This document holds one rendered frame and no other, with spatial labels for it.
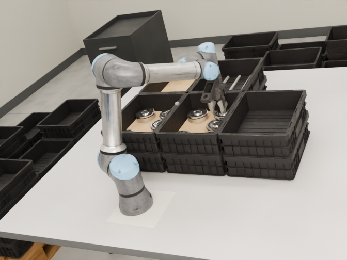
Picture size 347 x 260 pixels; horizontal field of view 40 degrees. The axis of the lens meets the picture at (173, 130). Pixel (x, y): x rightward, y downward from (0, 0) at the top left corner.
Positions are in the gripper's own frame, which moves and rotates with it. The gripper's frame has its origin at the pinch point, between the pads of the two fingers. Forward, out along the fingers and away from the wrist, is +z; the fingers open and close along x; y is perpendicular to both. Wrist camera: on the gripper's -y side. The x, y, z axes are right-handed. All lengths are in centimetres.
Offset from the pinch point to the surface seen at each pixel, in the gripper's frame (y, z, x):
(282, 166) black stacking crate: -25.5, 7.6, -40.0
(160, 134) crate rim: -32.3, -7.3, 11.9
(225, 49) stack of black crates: 145, 26, 67
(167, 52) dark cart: 154, 32, 130
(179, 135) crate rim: -31.3, -6.7, 2.7
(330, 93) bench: 53, 15, -39
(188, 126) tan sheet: -9.4, 2.3, 12.3
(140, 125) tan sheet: -11.8, 2.4, 39.7
